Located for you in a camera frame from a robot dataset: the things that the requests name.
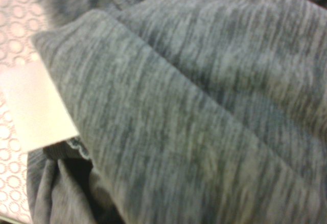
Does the white circle-print bed comforter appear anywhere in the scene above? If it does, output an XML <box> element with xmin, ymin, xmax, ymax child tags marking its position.
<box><xmin>0</xmin><ymin>0</ymin><xmax>49</xmax><ymax>222</ymax></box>

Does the grey heathered garment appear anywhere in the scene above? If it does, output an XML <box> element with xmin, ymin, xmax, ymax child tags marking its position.
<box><xmin>25</xmin><ymin>0</ymin><xmax>327</xmax><ymax>224</ymax></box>

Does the white garment label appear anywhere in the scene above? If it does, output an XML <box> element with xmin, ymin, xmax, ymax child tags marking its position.
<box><xmin>0</xmin><ymin>61</ymin><xmax>80</xmax><ymax>153</ymax></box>

